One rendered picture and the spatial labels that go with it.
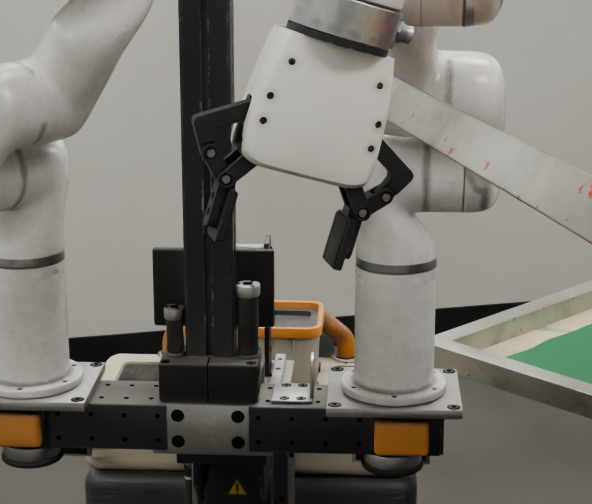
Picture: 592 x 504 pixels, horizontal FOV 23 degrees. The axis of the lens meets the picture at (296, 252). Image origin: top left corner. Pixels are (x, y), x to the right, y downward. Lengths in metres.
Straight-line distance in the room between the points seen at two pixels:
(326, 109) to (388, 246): 0.64
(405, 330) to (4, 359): 0.47
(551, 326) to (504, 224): 2.82
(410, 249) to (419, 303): 0.07
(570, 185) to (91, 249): 4.09
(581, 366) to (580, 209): 1.44
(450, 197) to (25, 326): 0.52
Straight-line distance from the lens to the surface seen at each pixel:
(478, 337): 2.42
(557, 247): 5.48
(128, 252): 5.03
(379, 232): 1.65
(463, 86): 1.57
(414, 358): 1.70
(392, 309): 1.68
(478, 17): 1.44
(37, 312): 1.73
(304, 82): 1.02
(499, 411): 4.74
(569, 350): 2.46
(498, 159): 1.09
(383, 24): 1.02
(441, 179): 1.63
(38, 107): 1.59
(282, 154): 1.03
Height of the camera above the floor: 1.77
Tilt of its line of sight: 16 degrees down
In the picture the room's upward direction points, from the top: straight up
